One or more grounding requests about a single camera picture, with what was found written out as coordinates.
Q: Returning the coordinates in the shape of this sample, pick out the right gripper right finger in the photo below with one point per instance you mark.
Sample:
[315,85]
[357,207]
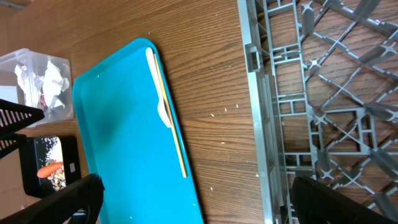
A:
[314,202]

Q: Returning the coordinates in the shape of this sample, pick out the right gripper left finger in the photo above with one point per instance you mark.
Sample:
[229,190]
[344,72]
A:
[79,202]

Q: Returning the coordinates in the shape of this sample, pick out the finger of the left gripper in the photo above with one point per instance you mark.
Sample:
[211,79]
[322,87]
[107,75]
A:
[15,117]
[11,143]

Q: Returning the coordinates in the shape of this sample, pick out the red snack wrapper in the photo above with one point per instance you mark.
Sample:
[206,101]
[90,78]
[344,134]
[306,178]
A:
[43,103]

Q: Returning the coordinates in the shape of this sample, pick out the orange carrot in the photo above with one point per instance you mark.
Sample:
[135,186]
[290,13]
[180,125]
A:
[46,171]

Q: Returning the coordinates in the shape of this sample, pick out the white paper bowl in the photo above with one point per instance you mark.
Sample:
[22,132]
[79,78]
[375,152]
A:
[53,85]

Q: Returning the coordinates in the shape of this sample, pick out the wooden chopstick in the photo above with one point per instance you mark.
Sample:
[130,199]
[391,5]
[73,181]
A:
[168,110]

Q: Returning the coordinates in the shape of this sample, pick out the white tissue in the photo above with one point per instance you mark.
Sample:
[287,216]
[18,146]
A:
[28,84]

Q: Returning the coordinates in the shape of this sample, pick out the black food waste tray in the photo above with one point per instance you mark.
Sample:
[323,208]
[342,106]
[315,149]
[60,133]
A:
[38,187]

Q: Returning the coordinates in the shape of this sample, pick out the grey dishwasher rack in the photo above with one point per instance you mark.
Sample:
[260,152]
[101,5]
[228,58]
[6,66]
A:
[322,78]

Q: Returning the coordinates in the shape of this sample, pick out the pile of white rice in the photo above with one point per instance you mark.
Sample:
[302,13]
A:
[48,150]

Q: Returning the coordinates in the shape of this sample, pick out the clear plastic bin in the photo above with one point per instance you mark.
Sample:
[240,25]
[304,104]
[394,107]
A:
[40,81]

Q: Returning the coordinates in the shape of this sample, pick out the teal plastic tray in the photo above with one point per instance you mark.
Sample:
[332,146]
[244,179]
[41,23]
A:
[127,144]

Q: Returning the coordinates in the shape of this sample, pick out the white plastic fork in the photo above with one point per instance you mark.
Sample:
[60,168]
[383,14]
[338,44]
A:
[161,109]

